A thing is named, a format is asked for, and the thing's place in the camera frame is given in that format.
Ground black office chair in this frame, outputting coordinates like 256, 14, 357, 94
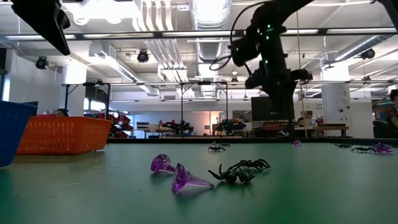
372, 119, 393, 139

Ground green table mat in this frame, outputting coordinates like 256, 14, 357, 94
0, 141, 398, 224

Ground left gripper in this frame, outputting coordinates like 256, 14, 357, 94
11, 0, 71, 56

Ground black ceiling camera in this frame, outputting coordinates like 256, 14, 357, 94
35, 55, 50, 70
360, 48, 376, 60
137, 49, 150, 64

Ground silver spiral duct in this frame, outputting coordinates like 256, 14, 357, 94
333, 34, 396, 62

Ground orange plastic basket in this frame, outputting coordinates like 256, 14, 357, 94
17, 116, 113, 156

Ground black computer monitor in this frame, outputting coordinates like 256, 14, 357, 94
251, 95, 295, 122

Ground red storage bins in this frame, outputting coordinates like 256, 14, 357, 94
102, 112, 133, 139

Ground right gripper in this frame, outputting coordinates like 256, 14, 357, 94
245, 60, 313, 121

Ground black neighbouring station frame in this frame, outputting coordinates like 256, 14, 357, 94
61, 80, 231, 139

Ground wooden workbench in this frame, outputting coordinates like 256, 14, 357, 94
294, 123, 349, 138

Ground cardboard box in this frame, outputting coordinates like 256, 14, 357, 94
300, 110, 315, 123

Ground blue storage bins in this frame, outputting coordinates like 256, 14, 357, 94
376, 104, 393, 121

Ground black aluminium table frame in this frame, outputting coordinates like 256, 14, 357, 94
107, 137, 398, 144

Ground blue plastic basket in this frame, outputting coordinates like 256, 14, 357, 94
0, 100, 39, 168

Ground wide silver ceiling duct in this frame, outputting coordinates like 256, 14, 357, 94
188, 0, 233, 99

